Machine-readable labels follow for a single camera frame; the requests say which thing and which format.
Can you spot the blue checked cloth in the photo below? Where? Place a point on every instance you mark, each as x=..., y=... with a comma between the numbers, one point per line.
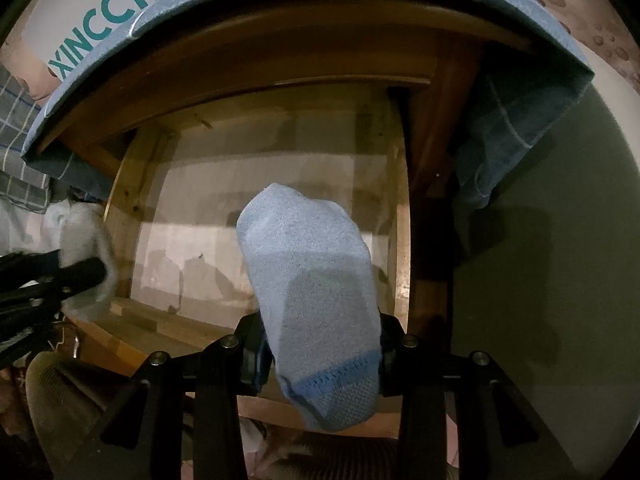
x=520, y=125

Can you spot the leaf print curtain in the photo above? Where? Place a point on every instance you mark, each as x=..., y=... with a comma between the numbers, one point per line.
x=600, y=25

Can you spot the grey plaid cloth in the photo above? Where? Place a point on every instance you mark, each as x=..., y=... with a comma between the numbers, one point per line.
x=15, y=125

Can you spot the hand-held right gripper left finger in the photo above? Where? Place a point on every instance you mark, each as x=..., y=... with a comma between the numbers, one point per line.
x=257, y=360

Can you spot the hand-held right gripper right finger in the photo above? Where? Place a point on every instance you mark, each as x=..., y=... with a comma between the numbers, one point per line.
x=387, y=360

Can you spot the person's grey ribbed pants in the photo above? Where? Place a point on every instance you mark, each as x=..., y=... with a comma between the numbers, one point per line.
x=65, y=410

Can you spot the white crumpled cloth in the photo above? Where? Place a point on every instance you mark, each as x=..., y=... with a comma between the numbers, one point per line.
x=25, y=230

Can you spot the light blue sock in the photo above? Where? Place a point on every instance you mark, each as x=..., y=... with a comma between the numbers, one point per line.
x=310, y=285

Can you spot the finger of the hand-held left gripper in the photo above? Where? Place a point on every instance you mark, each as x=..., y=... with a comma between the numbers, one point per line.
x=82, y=274
x=25, y=330

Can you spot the white board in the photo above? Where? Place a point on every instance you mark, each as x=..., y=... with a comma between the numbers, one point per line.
x=550, y=260

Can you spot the white sock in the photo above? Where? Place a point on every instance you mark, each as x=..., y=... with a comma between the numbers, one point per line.
x=85, y=230

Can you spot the wooden drawer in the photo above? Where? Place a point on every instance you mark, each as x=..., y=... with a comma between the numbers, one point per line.
x=225, y=185

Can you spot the white cardboard box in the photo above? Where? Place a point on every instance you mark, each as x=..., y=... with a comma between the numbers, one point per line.
x=75, y=10

